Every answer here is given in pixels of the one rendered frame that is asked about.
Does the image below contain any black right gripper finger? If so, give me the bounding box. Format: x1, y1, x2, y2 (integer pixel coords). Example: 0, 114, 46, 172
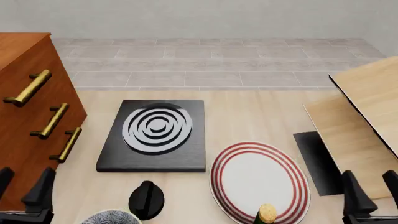
341, 170, 379, 217
382, 170, 398, 210

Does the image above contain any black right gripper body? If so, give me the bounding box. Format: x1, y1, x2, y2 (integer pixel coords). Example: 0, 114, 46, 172
341, 213, 398, 224

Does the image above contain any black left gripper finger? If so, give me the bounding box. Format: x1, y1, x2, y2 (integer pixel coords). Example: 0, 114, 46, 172
21, 166, 57, 213
0, 166, 15, 200

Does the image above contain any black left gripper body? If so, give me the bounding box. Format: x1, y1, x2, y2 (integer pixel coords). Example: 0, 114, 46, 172
0, 209, 55, 224

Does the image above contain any wine bottle with cork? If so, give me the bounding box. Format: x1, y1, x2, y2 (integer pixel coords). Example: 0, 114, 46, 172
254, 203, 279, 224

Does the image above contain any wooden cabinet with drawers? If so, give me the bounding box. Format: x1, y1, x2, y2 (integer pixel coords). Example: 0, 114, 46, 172
0, 32, 88, 212

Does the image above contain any blue patterned bowl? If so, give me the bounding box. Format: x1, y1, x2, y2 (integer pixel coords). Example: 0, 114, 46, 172
81, 208, 144, 224

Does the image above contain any white plate with red rings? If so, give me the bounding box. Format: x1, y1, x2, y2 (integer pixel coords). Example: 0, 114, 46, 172
208, 141, 312, 224

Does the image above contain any round black stove knob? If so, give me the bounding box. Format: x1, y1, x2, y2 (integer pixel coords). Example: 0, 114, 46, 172
128, 180, 165, 222

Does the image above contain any flat black stove plate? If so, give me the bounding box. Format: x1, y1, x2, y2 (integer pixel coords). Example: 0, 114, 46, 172
95, 99, 207, 174

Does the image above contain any long brass drawer handle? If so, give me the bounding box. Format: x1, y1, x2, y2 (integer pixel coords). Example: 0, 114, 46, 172
29, 102, 70, 140
49, 126, 83, 164
2, 69, 53, 108

